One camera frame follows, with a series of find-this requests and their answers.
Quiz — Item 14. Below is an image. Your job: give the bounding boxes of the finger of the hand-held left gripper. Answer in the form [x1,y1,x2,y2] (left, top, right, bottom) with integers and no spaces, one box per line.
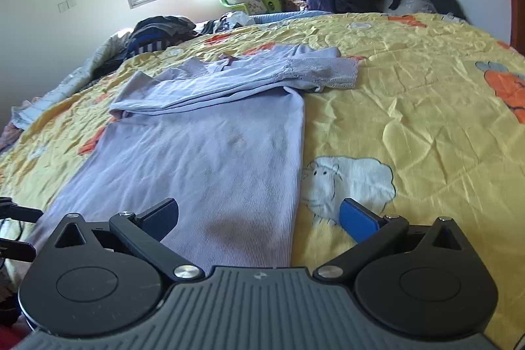
[0,195,44,223]
[0,237,37,263]

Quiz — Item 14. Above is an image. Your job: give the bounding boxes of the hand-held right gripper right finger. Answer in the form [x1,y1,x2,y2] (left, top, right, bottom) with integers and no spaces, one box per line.
[312,198,478,285]

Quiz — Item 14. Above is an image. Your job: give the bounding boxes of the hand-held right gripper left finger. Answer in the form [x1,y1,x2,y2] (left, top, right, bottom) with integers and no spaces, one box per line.
[41,198,206,285]

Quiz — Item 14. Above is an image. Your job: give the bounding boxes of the lavender long-sleeve shirt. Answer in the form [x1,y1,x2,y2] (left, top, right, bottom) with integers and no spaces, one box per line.
[25,43,362,273]

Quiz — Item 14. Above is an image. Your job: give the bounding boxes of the person's left forearm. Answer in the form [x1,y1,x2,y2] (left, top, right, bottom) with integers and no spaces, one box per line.
[0,323,31,350]

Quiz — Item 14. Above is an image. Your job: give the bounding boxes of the pile of dark striped clothes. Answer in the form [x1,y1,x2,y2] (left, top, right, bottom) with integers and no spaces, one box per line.
[123,16,198,59]

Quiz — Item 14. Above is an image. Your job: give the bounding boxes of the yellow printed bedsheet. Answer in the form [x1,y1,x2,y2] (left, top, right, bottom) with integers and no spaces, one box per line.
[0,11,525,350]

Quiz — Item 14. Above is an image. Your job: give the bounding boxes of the white quilt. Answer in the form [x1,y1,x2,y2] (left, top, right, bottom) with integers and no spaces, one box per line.
[0,28,136,146]

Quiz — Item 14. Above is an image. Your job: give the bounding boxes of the blue blanket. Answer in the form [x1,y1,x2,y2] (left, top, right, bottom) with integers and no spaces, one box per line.
[197,10,329,33]

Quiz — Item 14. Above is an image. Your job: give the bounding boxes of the green plastic stool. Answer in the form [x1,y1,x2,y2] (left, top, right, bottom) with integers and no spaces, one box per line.
[219,0,288,12]

